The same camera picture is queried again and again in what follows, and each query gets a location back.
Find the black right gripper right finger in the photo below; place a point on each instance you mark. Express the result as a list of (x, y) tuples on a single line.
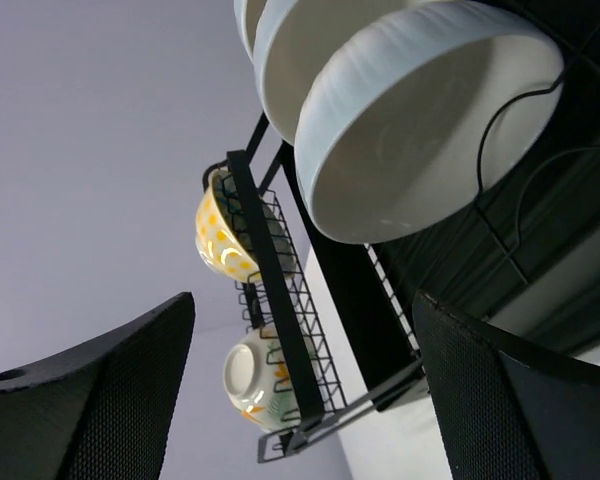
[(507, 408)]

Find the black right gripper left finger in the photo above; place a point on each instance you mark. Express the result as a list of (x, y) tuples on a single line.
[(101, 409)]

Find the white bowl front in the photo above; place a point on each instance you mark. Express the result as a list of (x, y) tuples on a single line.
[(418, 112)]

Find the white bowl back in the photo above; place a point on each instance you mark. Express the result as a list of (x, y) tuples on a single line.
[(247, 14)]

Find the black dish drying tray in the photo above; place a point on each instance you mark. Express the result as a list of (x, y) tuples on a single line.
[(492, 249)]

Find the white green floral bowl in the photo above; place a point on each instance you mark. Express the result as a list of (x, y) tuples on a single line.
[(257, 381)]

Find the yellow patterned bowl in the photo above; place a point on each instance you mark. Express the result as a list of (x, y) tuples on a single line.
[(222, 236)]

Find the black wire dish rack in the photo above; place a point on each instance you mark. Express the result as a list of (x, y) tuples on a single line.
[(375, 323)]

